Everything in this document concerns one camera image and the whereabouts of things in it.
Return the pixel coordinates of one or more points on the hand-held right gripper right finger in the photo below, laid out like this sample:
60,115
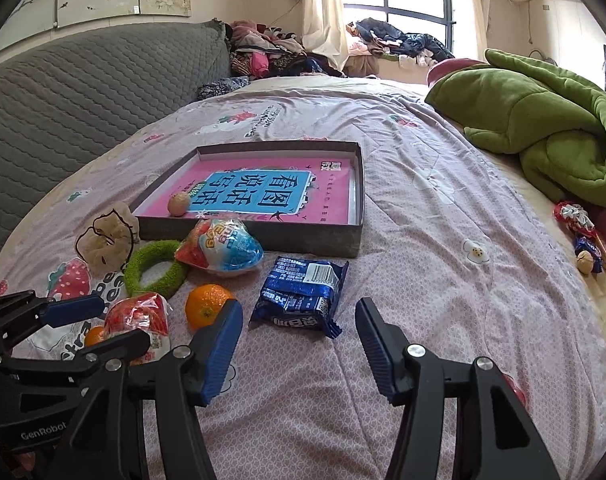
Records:
375,350

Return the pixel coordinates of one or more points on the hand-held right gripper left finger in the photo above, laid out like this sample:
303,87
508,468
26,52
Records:
223,350

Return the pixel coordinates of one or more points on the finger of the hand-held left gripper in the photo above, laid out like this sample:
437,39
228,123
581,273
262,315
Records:
73,308
118,346

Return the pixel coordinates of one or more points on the large orange mandarin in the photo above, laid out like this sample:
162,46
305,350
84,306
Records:
205,305

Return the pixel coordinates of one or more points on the blue snack packet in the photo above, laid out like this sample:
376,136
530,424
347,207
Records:
298,290

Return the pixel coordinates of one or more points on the egg-shaped toy package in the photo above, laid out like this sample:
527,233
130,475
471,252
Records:
223,250

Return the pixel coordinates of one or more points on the grey cardboard box tray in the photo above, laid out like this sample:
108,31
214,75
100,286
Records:
303,240

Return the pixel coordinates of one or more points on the small orange mandarin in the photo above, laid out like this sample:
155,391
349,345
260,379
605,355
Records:
94,336

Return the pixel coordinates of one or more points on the red wrapped snack package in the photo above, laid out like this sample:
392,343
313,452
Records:
133,317

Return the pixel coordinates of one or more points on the beige fluffy scrunchie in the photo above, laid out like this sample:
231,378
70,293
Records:
105,240

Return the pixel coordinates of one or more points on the printed pink bed sheet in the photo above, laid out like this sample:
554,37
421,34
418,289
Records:
433,270

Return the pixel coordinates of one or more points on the walnut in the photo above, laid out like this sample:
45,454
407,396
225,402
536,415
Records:
178,204
585,262

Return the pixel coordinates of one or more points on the pink and blue book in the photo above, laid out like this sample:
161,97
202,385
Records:
223,167

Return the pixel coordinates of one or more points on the grey quilted headboard cover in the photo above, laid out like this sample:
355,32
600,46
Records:
83,100

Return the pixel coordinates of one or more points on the blue wrapped candy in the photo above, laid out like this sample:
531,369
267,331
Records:
585,246

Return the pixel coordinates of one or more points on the red wrapped candy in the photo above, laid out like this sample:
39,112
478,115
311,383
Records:
573,217

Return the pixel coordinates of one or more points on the dark patterned cloth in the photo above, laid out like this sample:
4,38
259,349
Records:
223,87

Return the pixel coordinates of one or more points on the green fleece blanket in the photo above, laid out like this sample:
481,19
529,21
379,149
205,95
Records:
533,120

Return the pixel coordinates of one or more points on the pink pillow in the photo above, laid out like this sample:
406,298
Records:
448,69

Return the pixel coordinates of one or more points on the pile of mixed clothes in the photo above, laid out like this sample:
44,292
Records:
268,50

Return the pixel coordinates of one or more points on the dark clothes on windowsill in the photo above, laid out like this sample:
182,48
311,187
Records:
408,40

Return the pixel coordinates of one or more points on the white standing fan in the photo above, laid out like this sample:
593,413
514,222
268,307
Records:
539,54

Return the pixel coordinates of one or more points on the cream curtain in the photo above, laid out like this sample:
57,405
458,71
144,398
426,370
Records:
475,5
328,10

